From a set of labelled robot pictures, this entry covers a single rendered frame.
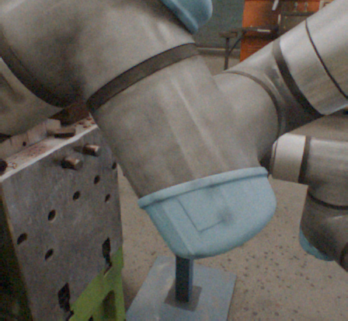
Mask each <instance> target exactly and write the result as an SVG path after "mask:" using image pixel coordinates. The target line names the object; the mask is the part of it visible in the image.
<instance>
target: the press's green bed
mask: <svg viewBox="0 0 348 321"><path fill-rule="evenodd" d="M123 267H124V252H123V245H122V246H121V247H120V248H119V249H118V250H117V251H116V252H115V253H114V255H113V257H112V258H111V259H110V260H108V259H107V258H106V264H105V265H104V266H103V267H102V270H101V271H100V272H99V273H98V274H97V275H96V276H95V277H94V279H93V280H92V281H91V283H90V284H89V285H88V287H87V288H86V289H85V290H84V291H83V292H82V293H81V294H80V296H79V297H78V298H77V300H76V301H75V302H73V304H72V305H71V306H70V307H67V306H65V310H64V315H63V316H62V317H61V318H60V321H126V316H125V309H124V295H123V289H122V281H121V273H120V271H121V270H122V269H123Z"/></svg>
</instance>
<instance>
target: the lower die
mask: <svg viewBox="0 0 348 321"><path fill-rule="evenodd" d="M57 129H61V125H60V121H59V120H55V119H50V118H47V119H46V120H44V121H42V122H40V123H39V124H38V125H37V126H35V127H33V128H31V129H29V130H28V131H26V132H24V133H22V134H18V135H14V136H13V137H11V138H10V139H8V140H6V141H5V142H3V143H2V144H0V158H3V159H5V158H6V157H8V156H11V155H14V154H16V153H17V152H19V151H21V150H23V149H24V148H26V147H28V146H30V145H32V144H36V143H37V142H38V141H41V140H43V139H45V138H47V137H48V136H50V135H52V134H54V132H55V131H56V130H57ZM23 142H26V146H23Z"/></svg>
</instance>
